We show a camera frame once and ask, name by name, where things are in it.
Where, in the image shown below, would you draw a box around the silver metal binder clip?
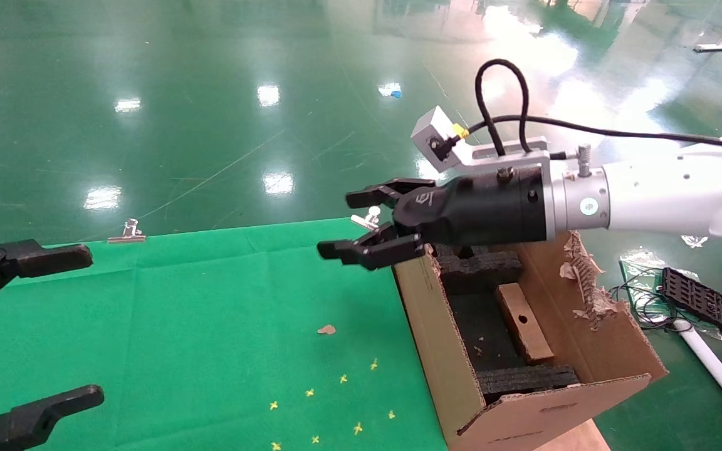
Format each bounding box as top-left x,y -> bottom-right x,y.
351,206 -> 382,231
108,219 -> 147,244

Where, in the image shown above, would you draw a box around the white pipe frame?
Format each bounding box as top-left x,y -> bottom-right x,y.
674,319 -> 722,436

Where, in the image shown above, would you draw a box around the black camera cable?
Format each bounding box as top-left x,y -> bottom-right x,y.
452,58 -> 722,157

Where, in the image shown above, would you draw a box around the tangled thin wires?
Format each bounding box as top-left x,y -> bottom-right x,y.
609,266 -> 694,326

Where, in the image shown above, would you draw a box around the green table cloth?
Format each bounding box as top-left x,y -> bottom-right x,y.
0,217 -> 449,451

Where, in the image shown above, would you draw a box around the large open cardboard carton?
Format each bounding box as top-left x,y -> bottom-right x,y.
392,229 -> 671,451

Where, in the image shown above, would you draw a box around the notched black foam block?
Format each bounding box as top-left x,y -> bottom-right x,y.
430,243 -> 525,296

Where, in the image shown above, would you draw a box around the small brown cardboard box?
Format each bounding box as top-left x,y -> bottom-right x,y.
494,283 -> 556,366

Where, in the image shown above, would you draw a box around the flat black foam sheet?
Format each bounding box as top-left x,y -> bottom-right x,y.
447,289 -> 528,376

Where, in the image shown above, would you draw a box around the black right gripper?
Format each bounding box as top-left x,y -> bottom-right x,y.
317,165 -> 556,271

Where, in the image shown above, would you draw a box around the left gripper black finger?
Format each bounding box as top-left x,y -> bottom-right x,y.
0,385 -> 105,451
0,236 -> 93,320

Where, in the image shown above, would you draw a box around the clear plastic bag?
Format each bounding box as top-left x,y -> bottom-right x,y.
618,247 -> 669,295

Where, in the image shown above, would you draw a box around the black plastic grid tray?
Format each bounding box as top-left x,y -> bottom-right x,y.
659,267 -> 722,342

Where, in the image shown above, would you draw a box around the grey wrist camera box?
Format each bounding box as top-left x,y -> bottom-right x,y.
411,105 -> 468,173

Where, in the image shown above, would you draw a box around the silver camera mount bracket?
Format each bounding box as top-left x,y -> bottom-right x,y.
455,137 -> 553,173

